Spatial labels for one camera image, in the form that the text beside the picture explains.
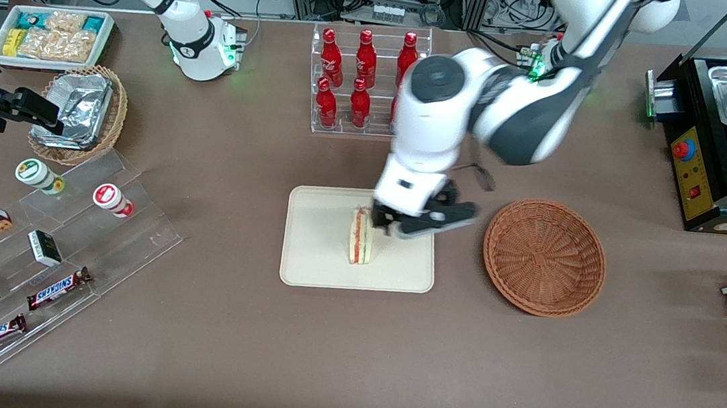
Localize stacked aluminium foil containers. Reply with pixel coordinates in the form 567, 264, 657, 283
28, 68, 115, 153

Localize white power strip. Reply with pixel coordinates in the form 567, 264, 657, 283
370, 1, 406, 24

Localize clear acrylic bottle rack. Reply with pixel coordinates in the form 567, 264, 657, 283
302, 16, 435, 145

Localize light wicker basket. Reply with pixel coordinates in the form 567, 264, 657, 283
25, 58, 133, 172

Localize triangular sandwich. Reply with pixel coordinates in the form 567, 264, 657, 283
346, 204, 380, 268

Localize beige plastic tray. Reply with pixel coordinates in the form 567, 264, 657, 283
279, 178, 444, 301

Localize black food warmer machine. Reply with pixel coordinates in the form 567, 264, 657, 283
632, 1, 727, 235

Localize red cola bottle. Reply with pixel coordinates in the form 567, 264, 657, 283
388, 85, 402, 131
352, 28, 382, 90
317, 28, 349, 89
347, 77, 374, 130
394, 30, 422, 90
312, 76, 342, 131

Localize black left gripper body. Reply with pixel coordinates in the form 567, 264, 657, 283
392, 175, 483, 247

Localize brown wicker basket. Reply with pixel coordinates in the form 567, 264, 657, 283
476, 194, 613, 323

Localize green lid drink bottle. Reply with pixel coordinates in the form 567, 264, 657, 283
13, 156, 69, 197

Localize grey box with green light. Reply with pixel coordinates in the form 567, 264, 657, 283
640, 69, 683, 127

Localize yellow snack packet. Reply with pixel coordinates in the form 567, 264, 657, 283
1, 27, 25, 58

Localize red lid drink bottle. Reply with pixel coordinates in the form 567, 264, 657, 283
90, 181, 137, 220

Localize clear rice cracker bag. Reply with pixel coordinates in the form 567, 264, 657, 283
17, 25, 96, 65
43, 9, 87, 36

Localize clear acrylic stepped display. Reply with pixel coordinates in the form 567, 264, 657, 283
0, 137, 193, 395

